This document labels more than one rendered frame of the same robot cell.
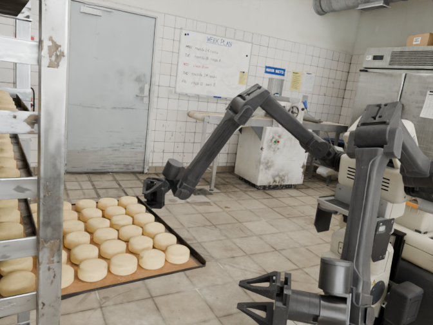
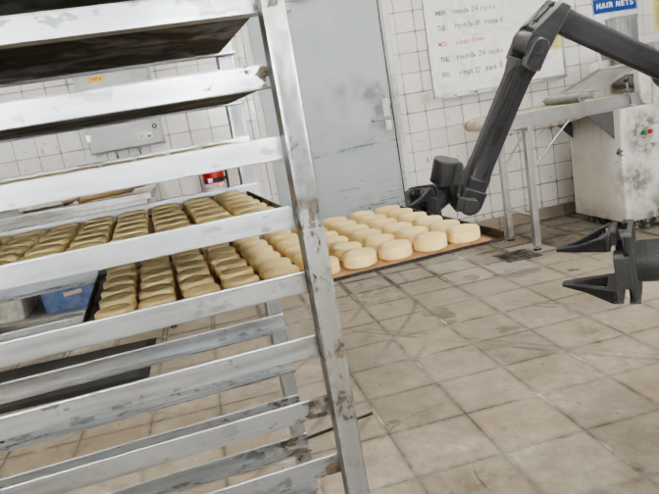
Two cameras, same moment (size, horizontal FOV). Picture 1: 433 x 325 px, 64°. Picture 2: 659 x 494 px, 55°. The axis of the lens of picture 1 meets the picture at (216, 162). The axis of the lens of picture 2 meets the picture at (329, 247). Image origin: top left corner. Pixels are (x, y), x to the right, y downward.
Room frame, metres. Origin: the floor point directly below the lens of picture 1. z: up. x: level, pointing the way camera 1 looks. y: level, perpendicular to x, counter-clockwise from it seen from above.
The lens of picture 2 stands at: (-0.30, -0.07, 1.18)
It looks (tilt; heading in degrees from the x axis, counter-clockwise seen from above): 12 degrees down; 20
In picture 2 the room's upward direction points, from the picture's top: 10 degrees counter-clockwise
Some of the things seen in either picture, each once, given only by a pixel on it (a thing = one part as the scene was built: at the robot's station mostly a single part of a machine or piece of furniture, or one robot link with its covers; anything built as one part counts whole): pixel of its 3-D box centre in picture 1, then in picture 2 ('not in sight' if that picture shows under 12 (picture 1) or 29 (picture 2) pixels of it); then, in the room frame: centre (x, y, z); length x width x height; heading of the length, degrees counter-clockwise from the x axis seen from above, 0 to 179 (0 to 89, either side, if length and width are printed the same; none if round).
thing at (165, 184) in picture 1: (158, 189); (429, 204); (1.16, 0.19, 0.92); 0.07 x 0.07 x 0.10; 79
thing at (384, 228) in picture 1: (353, 218); not in sight; (1.25, -0.55, 0.88); 0.28 x 0.16 x 0.22; 34
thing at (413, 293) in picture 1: (369, 293); not in sight; (1.27, -0.68, 0.56); 0.28 x 0.27 x 0.25; 34
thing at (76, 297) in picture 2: not in sight; (72, 282); (2.98, 2.94, 0.36); 0.47 x 0.38 x 0.26; 31
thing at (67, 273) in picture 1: (57, 276); (322, 267); (0.52, 0.24, 0.96); 0.05 x 0.05 x 0.02
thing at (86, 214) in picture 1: (91, 215); (343, 228); (0.79, 0.29, 0.96); 0.05 x 0.05 x 0.02
